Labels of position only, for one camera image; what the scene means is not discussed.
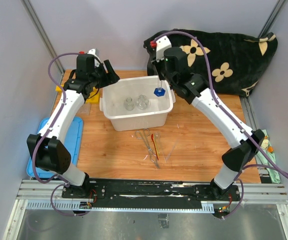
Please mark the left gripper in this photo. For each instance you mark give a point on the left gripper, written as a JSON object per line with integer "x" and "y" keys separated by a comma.
{"x": 113, "y": 77}

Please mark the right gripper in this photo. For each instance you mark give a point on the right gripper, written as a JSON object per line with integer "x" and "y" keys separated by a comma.
{"x": 157, "y": 64}

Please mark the graduated cylinder blue base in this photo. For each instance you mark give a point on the graduated cylinder blue base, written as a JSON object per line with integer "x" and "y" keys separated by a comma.
{"x": 159, "y": 90}

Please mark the small glass beaker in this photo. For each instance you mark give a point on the small glass beaker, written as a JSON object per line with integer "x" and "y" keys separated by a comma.
{"x": 129, "y": 104}

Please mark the white plastic bin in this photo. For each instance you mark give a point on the white plastic bin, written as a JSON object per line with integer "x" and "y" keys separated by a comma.
{"x": 113, "y": 96}

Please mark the glass petri dish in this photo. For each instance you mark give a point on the glass petri dish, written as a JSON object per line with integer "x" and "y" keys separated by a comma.
{"x": 142, "y": 102}

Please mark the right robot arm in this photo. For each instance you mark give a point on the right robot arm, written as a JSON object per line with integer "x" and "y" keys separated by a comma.
{"x": 171, "y": 65}

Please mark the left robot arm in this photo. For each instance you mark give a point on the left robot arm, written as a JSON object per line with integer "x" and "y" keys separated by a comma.
{"x": 46, "y": 148}

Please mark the yellow test tube rack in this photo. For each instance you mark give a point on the yellow test tube rack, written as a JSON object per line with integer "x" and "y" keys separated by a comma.
{"x": 94, "y": 97}

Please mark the clear acrylic tube rack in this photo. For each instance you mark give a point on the clear acrylic tube rack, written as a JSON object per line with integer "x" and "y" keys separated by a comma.
{"x": 85, "y": 109}

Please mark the red yellow green spatula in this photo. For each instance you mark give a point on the red yellow green spatula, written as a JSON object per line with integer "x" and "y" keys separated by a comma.
{"x": 155, "y": 146}

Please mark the blue plastic tray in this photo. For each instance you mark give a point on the blue plastic tray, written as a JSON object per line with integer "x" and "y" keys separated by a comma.
{"x": 72, "y": 143}

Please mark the black floral blanket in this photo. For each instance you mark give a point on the black floral blanket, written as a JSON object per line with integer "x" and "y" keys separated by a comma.
{"x": 235, "y": 61}

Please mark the metal crucible tongs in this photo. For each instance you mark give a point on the metal crucible tongs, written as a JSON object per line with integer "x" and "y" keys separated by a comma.
{"x": 144, "y": 135}

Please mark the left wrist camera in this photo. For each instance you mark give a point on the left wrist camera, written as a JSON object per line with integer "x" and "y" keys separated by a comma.
{"x": 94, "y": 52}

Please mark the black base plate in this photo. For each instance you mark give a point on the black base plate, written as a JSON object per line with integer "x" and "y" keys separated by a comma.
{"x": 146, "y": 194}

